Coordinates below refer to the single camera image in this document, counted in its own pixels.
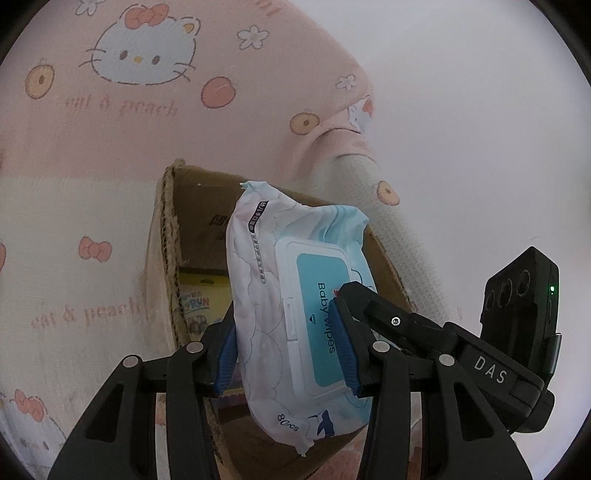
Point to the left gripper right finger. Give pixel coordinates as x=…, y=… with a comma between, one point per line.
x=389, y=354

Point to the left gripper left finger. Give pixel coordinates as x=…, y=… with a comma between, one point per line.
x=115, y=438

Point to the baby wipes pack blue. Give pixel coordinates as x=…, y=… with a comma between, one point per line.
x=286, y=261

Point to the oil pastel box yellow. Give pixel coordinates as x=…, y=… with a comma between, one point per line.
x=204, y=300

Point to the brown cardboard box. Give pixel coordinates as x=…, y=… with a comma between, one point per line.
x=187, y=234

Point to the pink hello kitty bedsheet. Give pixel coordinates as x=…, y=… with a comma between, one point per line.
x=98, y=98

